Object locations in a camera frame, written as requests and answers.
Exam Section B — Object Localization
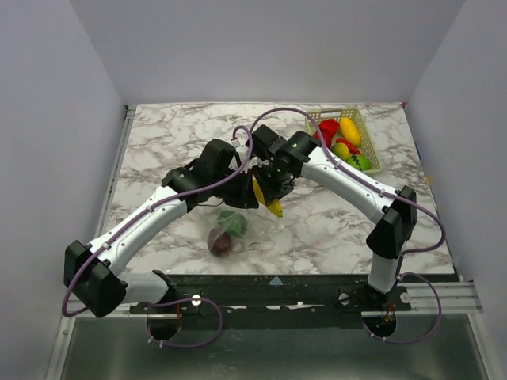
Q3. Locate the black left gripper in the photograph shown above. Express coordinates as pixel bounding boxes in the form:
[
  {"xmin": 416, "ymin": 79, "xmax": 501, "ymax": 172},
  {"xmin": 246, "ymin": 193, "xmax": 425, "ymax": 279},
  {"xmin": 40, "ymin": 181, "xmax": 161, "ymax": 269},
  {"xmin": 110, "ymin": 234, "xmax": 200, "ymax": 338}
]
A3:
[{"xmin": 212, "ymin": 166, "xmax": 260, "ymax": 209}]

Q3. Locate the green bell pepper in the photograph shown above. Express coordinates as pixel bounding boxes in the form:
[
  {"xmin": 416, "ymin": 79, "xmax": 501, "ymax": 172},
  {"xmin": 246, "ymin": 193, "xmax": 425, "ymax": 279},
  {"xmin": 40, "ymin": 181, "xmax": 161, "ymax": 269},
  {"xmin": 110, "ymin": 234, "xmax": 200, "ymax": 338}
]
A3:
[{"xmin": 217, "ymin": 210, "xmax": 248, "ymax": 238}]

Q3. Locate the yellow banana bunch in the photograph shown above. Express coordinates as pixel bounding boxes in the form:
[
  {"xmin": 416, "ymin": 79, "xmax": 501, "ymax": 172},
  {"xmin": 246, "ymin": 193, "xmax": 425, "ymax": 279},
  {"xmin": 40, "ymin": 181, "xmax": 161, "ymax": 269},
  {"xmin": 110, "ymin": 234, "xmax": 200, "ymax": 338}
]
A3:
[{"xmin": 252, "ymin": 174, "xmax": 283, "ymax": 218}]

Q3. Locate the clear zip top bag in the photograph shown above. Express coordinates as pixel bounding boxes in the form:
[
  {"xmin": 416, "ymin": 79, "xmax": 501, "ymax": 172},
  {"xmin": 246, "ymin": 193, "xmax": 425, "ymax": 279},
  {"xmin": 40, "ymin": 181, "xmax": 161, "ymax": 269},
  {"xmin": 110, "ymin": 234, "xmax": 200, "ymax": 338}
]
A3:
[{"xmin": 196, "ymin": 200, "xmax": 283, "ymax": 257}]

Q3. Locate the dark maroon fruit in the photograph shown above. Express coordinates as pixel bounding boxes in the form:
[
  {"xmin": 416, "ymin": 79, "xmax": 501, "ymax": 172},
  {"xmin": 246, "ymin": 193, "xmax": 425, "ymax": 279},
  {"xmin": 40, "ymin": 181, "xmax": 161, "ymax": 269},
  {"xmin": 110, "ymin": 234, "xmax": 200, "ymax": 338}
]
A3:
[{"xmin": 207, "ymin": 228, "xmax": 232, "ymax": 257}]

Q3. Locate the yellow green lemon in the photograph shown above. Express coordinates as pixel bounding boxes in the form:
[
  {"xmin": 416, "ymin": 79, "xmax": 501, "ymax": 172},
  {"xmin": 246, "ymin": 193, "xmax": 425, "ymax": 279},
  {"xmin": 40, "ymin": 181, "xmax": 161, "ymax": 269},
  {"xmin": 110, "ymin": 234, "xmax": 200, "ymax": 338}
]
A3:
[{"xmin": 330, "ymin": 142, "xmax": 351, "ymax": 161}]

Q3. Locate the small green watermelon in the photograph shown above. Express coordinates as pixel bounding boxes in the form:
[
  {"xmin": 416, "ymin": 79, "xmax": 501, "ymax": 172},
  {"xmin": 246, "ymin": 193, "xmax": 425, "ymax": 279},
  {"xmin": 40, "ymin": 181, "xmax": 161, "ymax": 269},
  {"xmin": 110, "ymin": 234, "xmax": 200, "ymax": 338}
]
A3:
[{"xmin": 346, "ymin": 154, "xmax": 372, "ymax": 172}]

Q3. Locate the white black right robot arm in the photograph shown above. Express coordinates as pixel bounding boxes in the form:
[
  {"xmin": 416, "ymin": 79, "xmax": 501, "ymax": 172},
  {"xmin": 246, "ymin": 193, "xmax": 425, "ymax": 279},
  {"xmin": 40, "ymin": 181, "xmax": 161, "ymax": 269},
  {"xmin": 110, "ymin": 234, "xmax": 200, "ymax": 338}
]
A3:
[{"xmin": 253, "ymin": 125, "xmax": 417, "ymax": 310}]

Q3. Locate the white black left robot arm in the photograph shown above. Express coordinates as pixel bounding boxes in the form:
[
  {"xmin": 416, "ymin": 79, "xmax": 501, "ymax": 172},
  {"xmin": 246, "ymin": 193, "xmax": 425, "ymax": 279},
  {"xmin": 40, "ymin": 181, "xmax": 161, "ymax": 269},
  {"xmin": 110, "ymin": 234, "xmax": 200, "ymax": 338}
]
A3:
[{"xmin": 63, "ymin": 139, "xmax": 258, "ymax": 317}]

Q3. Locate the red bell pepper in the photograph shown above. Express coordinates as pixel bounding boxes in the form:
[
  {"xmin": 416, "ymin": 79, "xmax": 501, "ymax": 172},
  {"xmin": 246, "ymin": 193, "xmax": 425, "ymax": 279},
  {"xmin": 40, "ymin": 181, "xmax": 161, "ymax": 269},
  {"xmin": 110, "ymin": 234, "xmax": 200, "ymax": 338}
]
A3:
[{"xmin": 318, "ymin": 119, "xmax": 340, "ymax": 139}]

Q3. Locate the red chili pepper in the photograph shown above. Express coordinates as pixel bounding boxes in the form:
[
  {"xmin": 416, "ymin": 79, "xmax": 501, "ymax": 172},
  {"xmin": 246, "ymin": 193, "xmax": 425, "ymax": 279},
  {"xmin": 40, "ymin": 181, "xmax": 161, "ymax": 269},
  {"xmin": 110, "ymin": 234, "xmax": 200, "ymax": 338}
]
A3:
[{"xmin": 336, "ymin": 139, "xmax": 361, "ymax": 154}]

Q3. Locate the yellow mango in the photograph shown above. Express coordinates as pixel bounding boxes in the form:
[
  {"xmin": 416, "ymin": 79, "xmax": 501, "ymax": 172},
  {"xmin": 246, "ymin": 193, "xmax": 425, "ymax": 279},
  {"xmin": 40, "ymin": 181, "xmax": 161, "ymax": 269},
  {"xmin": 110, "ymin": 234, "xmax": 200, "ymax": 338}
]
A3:
[{"xmin": 339, "ymin": 117, "xmax": 362, "ymax": 147}]

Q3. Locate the pale green perforated basket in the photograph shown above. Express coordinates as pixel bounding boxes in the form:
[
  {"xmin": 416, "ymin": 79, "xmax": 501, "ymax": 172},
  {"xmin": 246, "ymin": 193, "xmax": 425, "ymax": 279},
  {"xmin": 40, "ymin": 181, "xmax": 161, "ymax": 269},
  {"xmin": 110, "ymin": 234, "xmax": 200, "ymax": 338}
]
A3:
[{"xmin": 307, "ymin": 107, "xmax": 382, "ymax": 174}]

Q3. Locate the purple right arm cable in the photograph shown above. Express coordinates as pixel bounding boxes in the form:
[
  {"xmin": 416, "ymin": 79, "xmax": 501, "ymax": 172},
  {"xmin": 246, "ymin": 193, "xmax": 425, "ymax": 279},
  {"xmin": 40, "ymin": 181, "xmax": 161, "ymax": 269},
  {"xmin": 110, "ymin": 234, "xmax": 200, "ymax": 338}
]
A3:
[{"xmin": 248, "ymin": 108, "xmax": 448, "ymax": 280}]

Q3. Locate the black mounting rail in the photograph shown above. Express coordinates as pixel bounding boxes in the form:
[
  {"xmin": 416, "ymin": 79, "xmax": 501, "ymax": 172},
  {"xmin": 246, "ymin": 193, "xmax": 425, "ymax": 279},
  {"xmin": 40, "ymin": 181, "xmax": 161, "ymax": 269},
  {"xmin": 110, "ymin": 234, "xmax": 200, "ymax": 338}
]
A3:
[{"xmin": 130, "ymin": 275, "xmax": 411, "ymax": 331}]

